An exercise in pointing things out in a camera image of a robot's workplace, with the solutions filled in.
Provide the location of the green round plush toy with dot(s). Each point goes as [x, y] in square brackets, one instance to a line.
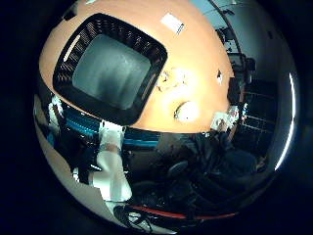
[188, 112]

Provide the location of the orange plush toy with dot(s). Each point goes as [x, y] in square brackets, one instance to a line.
[171, 79]

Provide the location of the black slotted plastic basket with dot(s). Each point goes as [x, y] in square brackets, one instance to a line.
[111, 71]

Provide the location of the white paper label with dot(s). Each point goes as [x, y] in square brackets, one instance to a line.
[172, 23]

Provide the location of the black equipment stack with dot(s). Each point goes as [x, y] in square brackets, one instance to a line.
[241, 65]

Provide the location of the ceiling light strip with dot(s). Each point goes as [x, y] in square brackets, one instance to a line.
[290, 130]

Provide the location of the blue ribbed rail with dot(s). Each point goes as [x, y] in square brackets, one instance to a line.
[81, 124]

